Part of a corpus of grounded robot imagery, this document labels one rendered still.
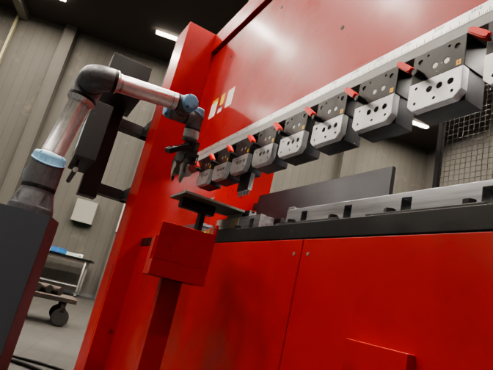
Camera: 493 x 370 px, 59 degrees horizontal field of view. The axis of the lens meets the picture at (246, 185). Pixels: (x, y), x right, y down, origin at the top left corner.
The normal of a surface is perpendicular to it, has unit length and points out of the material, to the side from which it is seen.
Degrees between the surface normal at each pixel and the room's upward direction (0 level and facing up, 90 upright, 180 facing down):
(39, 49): 90
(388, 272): 90
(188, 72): 90
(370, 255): 90
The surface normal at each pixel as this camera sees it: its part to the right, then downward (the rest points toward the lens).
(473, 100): 0.48, -0.14
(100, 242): 0.25, -0.21
